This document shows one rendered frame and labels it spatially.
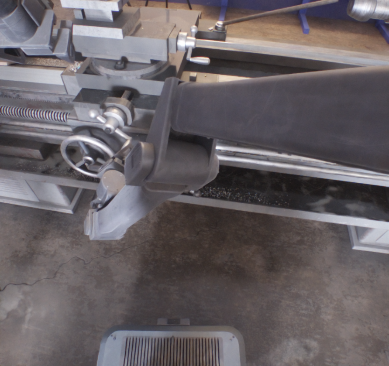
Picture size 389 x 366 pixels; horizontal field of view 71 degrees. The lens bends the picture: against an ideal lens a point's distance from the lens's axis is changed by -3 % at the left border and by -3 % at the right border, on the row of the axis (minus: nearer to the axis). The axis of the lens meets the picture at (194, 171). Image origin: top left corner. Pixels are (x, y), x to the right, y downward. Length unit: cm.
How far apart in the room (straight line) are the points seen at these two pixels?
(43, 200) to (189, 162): 152
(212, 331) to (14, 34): 105
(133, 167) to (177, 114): 9
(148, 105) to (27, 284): 113
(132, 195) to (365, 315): 141
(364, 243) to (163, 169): 156
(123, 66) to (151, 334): 92
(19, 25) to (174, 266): 125
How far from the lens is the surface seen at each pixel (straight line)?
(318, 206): 132
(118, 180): 66
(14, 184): 179
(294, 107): 19
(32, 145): 151
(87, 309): 152
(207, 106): 28
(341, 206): 137
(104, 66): 95
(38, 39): 53
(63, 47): 54
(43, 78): 121
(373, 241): 179
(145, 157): 33
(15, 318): 164
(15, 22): 51
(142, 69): 92
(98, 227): 64
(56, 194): 169
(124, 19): 95
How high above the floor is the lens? 141
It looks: 50 degrees down
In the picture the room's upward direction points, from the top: 2 degrees clockwise
